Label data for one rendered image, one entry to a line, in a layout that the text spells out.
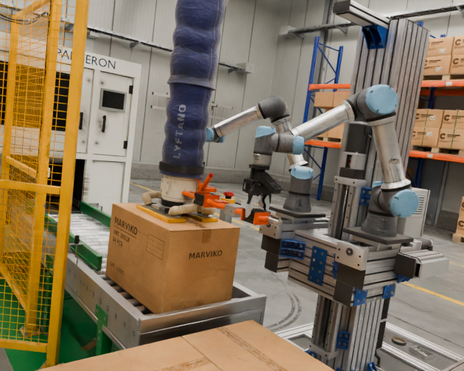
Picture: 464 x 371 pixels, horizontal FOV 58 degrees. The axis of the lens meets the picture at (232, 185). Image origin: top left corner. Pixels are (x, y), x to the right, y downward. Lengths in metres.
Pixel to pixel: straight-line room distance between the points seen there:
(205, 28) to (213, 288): 1.23
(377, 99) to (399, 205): 0.42
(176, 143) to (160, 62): 9.81
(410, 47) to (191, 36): 1.05
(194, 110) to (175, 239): 0.62
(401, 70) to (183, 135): 1.08
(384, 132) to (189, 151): 0.89
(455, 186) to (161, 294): 9.01
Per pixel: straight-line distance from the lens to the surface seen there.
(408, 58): 2.28
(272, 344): 1.88
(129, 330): 1.92
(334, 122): 1.83
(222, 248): 2.02
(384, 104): 1.73
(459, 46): 9.44
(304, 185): 2.22
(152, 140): 11.69
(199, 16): 2.09
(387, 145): 1.77
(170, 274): 1.89
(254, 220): 1.62
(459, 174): 10.38
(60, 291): 2.47
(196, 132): 2.04
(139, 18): 11.69
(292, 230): 2.22
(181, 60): 2.06
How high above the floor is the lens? 1.37
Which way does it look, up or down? 6 degrees down
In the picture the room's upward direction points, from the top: 7 degrees clockwise
